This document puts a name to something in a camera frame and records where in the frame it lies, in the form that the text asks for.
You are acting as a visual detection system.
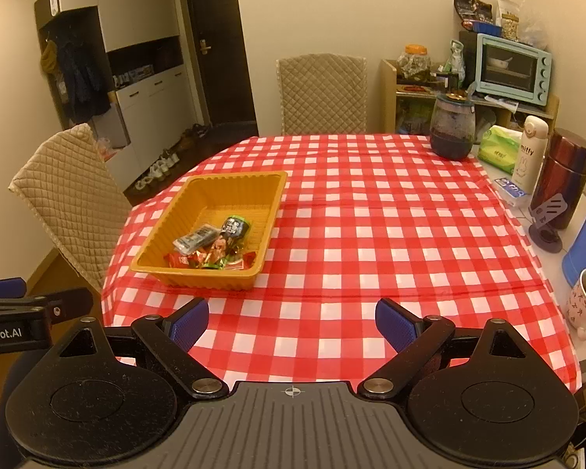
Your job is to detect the dark snack bag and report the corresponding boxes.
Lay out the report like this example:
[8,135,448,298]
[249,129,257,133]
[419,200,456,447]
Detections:
[453,0,494,30]

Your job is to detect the light blue toaster oven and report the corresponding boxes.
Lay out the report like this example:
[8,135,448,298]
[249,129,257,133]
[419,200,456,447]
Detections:
[475,33,553,107]

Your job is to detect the green white bag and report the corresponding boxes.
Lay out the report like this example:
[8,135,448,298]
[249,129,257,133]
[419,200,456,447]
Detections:
[442,39,468,84]

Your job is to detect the blue white small box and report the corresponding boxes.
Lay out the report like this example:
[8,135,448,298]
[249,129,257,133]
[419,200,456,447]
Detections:
[493,176,529,202]

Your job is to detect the grey phone stand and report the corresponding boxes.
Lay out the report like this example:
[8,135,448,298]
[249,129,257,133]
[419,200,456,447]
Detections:
[527,193,568,254]

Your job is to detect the dark door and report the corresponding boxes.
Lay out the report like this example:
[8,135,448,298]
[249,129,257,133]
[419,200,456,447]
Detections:
[182,0,259,129]

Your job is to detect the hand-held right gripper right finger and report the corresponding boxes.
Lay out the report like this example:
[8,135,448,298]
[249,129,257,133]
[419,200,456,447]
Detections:
[359,298,529,398]

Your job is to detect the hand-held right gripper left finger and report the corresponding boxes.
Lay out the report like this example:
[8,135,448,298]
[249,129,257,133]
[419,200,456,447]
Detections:
[51,298,228,399]

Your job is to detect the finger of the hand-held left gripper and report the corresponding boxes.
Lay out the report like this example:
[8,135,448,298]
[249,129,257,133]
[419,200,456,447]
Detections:
[0,277,28,299]
[0,286,95,344]

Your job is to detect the white rabbit print bottle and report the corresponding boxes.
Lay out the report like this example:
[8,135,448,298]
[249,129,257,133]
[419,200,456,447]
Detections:
[514,116,550,192]

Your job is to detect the clear plastic bag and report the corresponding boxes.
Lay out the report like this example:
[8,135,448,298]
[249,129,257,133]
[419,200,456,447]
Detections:
[497,0,550,50]

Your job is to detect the orange plastic basket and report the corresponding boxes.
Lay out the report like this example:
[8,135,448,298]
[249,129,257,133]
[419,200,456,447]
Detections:
[129,171,289,293]

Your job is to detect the row of shoes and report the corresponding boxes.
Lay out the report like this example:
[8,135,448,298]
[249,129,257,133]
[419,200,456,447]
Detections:
[134,124,209,192]

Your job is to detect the white patterned mug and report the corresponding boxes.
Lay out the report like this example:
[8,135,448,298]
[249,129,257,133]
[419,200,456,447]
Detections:
[566,268,586,341]

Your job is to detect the green black snack packet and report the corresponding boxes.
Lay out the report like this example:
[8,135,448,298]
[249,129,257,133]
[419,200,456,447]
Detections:
[221,214,251,240]

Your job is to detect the dark glass jar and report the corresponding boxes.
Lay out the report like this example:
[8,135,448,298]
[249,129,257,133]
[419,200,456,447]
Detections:
[430,93,477,160]

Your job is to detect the white cabinet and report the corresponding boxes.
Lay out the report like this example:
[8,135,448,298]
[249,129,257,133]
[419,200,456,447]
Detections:
[34,0,192,192]

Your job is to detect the beige quilted chair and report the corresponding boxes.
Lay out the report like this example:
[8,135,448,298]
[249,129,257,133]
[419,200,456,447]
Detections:
[276,53,368,136]
[8,123,133,295]

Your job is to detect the plastic jar orange lid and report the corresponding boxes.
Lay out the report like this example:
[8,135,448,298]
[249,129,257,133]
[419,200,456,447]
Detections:
[397,45,432,80]

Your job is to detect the brown metal thermos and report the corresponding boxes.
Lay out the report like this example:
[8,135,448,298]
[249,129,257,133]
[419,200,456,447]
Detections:
[530,128,586,230]

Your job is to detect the red white checkered tablecloth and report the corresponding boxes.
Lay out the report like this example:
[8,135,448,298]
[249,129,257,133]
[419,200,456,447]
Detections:
[100,133,582,397]

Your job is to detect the hanging dark clothes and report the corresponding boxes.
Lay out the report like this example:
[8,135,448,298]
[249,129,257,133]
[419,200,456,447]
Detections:
[39,38,111,124]

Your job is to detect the green tissue pack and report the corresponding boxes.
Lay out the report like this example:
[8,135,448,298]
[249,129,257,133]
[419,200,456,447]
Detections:
[477,125,525,173]

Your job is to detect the grey clear snack packet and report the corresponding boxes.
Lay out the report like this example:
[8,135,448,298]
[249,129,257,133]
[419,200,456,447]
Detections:
[173,224,216,255]

